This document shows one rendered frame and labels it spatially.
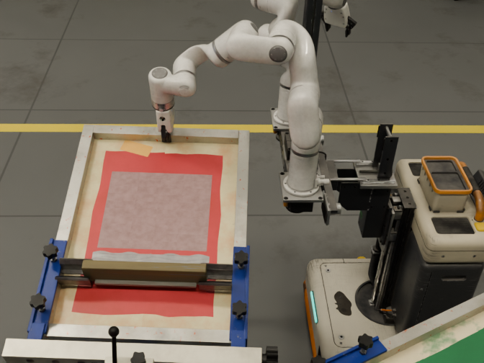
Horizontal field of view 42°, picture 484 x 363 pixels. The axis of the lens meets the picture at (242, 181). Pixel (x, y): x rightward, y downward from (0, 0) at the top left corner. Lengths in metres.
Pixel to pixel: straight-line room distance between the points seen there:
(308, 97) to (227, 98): 3.06
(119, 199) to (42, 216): 1.85
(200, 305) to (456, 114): 3.53
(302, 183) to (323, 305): 0.96
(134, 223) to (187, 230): 0.17
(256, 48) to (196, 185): 0.54
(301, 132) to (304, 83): 0.15
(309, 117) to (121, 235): 0.69
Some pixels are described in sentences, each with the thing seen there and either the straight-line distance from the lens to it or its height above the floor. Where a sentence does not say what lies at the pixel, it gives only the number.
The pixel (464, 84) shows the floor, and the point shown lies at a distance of 5.53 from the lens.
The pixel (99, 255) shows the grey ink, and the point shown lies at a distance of 1.99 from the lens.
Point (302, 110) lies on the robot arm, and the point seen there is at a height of 1.51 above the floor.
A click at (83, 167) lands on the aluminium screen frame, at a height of 1.22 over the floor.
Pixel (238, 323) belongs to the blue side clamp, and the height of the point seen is 1.09.
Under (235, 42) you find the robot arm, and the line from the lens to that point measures 1.83.
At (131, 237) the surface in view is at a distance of 2.01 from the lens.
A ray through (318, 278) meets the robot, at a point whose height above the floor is 0.28.
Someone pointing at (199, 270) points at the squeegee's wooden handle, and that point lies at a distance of 1.81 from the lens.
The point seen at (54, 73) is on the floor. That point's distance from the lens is 5.41.
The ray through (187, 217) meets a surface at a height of 1.14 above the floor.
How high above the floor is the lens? 2.48
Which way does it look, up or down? 38 degrees down
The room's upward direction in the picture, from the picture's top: 2 degrees clockwise
